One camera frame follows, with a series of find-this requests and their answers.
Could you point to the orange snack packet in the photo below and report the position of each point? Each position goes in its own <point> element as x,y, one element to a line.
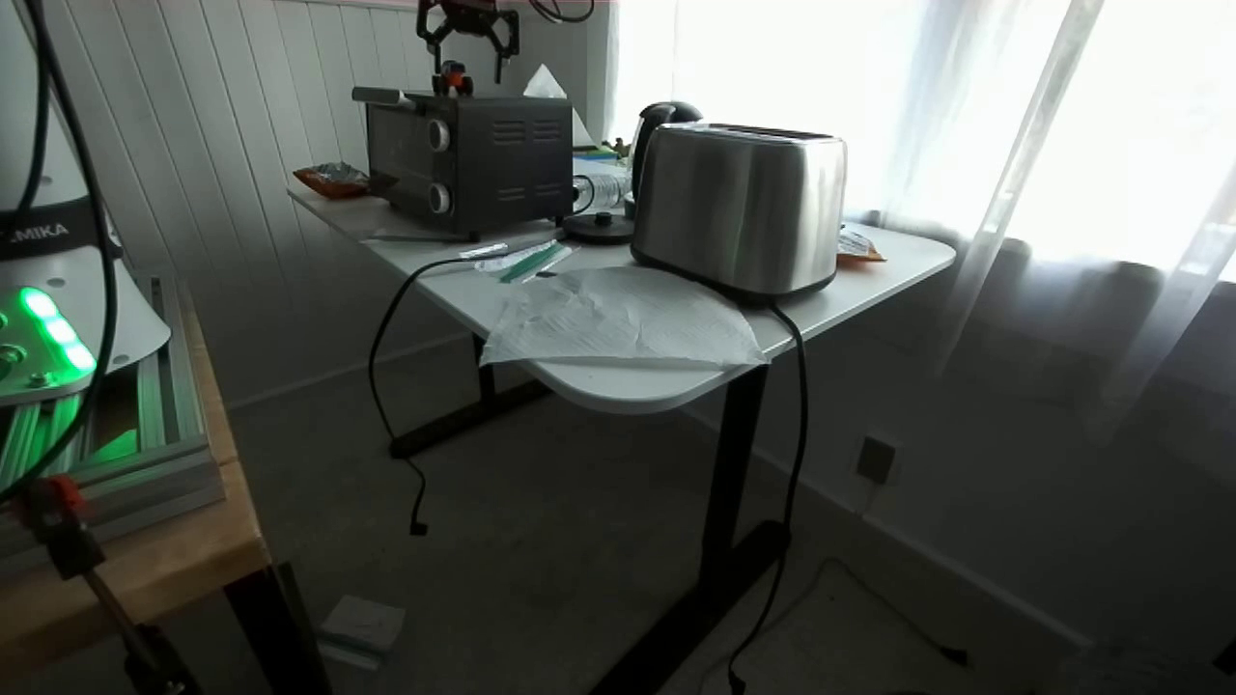
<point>858,247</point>

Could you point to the wooden table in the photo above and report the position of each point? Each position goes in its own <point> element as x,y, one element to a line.
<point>139,565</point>

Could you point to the aluminium extrusion frame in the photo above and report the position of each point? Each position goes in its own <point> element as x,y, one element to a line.
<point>157,436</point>

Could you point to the black desk leg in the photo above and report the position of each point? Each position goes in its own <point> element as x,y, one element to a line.
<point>733,486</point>
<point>464,421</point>

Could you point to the white cloth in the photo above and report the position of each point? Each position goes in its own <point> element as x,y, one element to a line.
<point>619,320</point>

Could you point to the dark round base plate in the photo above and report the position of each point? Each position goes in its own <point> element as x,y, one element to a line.
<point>600,230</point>

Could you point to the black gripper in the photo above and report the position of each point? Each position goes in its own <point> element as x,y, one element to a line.
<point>472,9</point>

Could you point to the stainless steel toaster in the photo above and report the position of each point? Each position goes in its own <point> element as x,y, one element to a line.
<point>740,206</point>

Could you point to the red brown tray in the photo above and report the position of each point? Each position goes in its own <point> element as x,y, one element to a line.
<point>332,180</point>

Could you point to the dark wall socket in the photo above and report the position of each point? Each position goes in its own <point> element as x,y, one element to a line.
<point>876,461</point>

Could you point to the red black bar clamp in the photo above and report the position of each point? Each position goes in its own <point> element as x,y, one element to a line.
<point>60,522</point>

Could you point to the black toaster oven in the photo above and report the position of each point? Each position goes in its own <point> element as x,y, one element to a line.
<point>486,166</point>

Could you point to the white sheer curtain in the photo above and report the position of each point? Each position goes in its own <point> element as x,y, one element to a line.
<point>1028,127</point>

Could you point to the small dark toy car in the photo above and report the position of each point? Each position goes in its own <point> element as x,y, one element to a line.
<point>452,77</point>

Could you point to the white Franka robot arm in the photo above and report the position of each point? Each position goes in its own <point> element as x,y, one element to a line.
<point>135,335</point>

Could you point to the black table leg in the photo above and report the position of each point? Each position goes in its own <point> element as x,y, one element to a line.
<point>276,631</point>

